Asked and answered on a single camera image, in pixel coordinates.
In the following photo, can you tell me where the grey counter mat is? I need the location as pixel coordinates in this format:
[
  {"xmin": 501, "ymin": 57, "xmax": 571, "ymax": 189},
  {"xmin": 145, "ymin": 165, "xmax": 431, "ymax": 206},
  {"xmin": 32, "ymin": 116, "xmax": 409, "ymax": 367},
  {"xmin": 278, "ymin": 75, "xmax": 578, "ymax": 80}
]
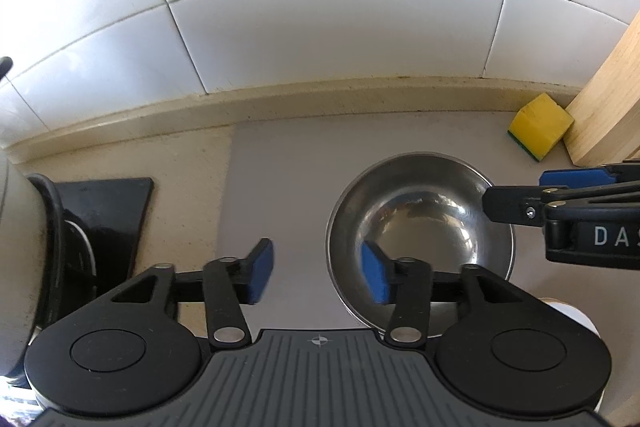
[{"xmin": 222, "ymin": 112, "xmax": 601, "ymax": 333}]

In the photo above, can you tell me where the grey rounded pot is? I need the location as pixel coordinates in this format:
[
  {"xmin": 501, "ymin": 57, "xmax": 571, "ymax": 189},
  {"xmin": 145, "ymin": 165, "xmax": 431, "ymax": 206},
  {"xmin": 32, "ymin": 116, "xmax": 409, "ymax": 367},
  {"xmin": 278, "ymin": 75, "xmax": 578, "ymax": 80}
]
[{"xmin": 0, "ymin": 152, "xmax": 61, "ymax": 378}]

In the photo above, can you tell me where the yellow sponge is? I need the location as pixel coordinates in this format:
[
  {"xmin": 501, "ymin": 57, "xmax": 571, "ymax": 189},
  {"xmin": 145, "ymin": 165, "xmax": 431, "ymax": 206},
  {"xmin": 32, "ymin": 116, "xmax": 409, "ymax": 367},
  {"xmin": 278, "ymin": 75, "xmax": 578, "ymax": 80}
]
[{"xmin": 507, "ymin": 93, "xmax": 575, "ymax": 162}]

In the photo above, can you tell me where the large steel bowl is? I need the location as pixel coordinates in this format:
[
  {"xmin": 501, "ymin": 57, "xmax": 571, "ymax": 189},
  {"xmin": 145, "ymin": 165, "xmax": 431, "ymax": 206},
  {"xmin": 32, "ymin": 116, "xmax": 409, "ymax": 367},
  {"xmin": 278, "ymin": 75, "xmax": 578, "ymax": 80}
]
[{"xmin": 325, "ymin": 152, "xmax": 516, "ymax": 328}]

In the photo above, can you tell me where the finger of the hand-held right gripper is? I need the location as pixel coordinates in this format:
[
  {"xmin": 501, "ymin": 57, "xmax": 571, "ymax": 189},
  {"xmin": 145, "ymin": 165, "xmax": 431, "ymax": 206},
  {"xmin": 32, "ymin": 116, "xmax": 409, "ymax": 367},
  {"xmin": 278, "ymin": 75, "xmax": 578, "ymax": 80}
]
[
  {"xmin": 539, "ymin": 162, "xmax": 640, "ymax": 190},
  {"xmin": 483, "ymin": 181, "xmax": 640, "ymax": 229}
]

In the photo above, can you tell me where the floral plate with orange rim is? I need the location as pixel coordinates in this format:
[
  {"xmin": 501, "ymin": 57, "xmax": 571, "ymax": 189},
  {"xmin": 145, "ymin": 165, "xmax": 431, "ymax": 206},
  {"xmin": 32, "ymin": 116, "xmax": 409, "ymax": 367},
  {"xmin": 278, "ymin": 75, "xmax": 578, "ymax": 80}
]
[{"xmin": 537, "ymin": 297, "xmax": 601, "ymax": 413}]

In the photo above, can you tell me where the black glass stove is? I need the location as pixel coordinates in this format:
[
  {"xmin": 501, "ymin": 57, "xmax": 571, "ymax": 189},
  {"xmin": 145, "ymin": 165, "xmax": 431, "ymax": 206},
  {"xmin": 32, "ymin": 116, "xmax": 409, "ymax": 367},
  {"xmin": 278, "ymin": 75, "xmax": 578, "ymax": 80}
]
[{"xmin": 27, "ymin": 177, "xmax": 155, "ymax": 308}]

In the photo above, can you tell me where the wooden knife block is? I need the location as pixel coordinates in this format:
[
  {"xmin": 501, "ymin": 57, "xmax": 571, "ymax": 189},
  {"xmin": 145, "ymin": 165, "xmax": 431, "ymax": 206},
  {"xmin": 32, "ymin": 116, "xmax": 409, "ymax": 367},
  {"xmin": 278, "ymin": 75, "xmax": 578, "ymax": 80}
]
[{"xmin": 564, "ymin": 14, "xmax": 640, "ymax": 168}]

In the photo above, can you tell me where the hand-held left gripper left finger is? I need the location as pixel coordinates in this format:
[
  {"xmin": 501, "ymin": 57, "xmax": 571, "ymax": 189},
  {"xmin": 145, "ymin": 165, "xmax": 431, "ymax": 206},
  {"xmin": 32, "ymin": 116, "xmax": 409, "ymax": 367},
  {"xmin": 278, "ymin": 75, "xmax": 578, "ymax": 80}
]
[{"xmin": 97, "ymin": 237, "xmax": 275, "ymax": 351}]

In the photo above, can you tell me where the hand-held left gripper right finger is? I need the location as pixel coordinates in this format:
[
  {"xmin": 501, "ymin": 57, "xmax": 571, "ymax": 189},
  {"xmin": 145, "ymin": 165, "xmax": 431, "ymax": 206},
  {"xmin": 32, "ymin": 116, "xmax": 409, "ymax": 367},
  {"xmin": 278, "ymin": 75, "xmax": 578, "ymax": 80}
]
[{"xmin": 361, "ymin": 241, "xmax": 536, "ymax": 348}]

